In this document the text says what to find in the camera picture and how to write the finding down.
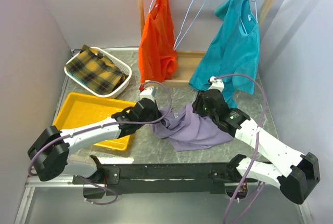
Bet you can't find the purple t-shirt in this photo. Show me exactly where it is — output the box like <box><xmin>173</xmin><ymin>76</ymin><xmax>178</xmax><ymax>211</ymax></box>
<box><xmin>151</xmin><ymin>103</ymin><xmax>233</xmax><ymax>152</ymax></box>

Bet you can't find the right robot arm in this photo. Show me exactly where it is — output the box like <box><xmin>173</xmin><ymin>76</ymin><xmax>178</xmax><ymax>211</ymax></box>
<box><xmin>192</xmin><ymin>89</ymin><xmax>320</xmax><ymax>205</ymax></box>

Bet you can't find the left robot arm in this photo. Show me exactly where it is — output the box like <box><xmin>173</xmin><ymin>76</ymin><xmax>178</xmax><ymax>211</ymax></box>
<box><xmin>28</xmin><ymin>98</ymin><xmax>161</xmax><ymax>181</ymax></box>

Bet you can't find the orange t-shirt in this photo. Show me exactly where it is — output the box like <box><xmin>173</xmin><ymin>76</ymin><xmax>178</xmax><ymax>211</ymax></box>
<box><xmin>138</xmin><ymin>0</ymin><xmax>178</xmax><ymax>83</ymax></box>

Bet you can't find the teal t-shirt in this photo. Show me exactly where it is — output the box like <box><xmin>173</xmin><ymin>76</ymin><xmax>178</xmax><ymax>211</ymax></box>
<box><xmin>189</xmin><ymin>0</ymin><xmax>260</xmax><ymax>108</ymax></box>

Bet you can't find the blue hanger under teal shirt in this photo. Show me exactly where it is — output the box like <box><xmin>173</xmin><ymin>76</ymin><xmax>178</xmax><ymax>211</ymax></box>
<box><xmin>240</xmin><ymin>0</ymin><xmax>259</xmax><ymax>34</ymax></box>

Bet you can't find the wooden clothes rack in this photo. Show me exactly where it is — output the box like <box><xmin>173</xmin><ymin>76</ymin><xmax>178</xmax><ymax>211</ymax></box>
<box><xmin>137</xmin><ymin>0</ymin><xmax>275</xmax><ymax>87</ymax></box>

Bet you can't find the white perforated basket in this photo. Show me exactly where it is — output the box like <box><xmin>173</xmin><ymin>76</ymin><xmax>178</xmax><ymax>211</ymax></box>
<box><xmin>64</xmin><ymin>46</ymin><xmax>133</xmax><ymax>99</ymax></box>

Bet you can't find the yellow plaid cloth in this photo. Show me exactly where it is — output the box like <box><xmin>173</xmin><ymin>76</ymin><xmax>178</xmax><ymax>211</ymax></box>
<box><xmin>65</xmin><ymin>44</ymin><xmax>131</xmax><ymax>96</ymax></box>

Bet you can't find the yellow plastic tray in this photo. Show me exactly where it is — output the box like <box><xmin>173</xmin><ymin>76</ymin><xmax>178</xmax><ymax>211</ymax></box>
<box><xmin>52</xmin><ymin>91</ymin><xmax>137</xmax><ymax>152</ymax></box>

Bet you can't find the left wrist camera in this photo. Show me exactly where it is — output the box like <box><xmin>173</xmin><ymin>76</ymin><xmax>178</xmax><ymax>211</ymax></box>
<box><xmin>139</xmin><ymin>86</ymin><xmax>157</xmax><ymax>102</ymax></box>

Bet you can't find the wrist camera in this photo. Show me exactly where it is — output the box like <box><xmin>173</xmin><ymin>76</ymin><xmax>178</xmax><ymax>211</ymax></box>
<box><xmin>209</xmin><ymin>76</ymin><xmax>224</xmax><ymax>92</ymax></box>
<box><xmin>139</xmin><ymin>86</ymin><xmax>157</xmax><ymax>102</ymax></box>

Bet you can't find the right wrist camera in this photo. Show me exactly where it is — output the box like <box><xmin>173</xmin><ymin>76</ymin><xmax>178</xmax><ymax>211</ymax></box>
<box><xmin>209</xmin><ymin>76</ymin><xmax>224</xmax><ymax>92</ymax></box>

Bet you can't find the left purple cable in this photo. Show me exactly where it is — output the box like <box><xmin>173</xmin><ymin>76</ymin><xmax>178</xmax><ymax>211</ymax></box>
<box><xmin>28</xmin><ymin>80</ymin><xmax>173</xmax><ymax>206</ymax></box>

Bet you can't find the purple cable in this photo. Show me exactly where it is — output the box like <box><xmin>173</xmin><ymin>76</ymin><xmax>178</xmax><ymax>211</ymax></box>
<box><xmin>28</xmin><ymin>80</ymin><xmax>173</xmax><ymax>206</ymax></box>
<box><xmin>215</xmin><ymin>74</ymin><xmax>268</xmax><ymax>224</ymax></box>

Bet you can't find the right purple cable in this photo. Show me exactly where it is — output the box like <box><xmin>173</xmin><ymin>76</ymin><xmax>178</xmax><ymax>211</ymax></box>
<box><xmin>215</xmin><ymin>74</ymin><xmax>268</xmax><ymax>224</ymax></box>

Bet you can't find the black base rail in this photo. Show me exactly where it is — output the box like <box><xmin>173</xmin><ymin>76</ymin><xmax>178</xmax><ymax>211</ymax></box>
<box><xmin>72</xmin><ymin>154</ymin><xmax>245</xmax><ymax>200</ymax></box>

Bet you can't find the empty blue wire hanger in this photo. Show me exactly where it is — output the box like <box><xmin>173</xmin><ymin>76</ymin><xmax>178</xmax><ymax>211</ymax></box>
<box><xmin>173</xmin><ymin>0</ymin><xmax>213</xmax><ymax>52</ymax></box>

